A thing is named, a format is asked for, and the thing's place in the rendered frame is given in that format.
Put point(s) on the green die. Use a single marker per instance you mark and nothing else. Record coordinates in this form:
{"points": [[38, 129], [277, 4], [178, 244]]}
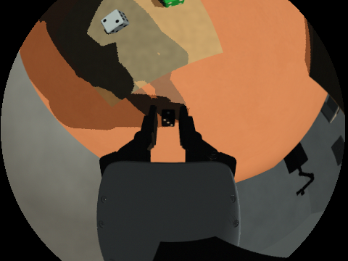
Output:
{"points": [[170, 3]]}

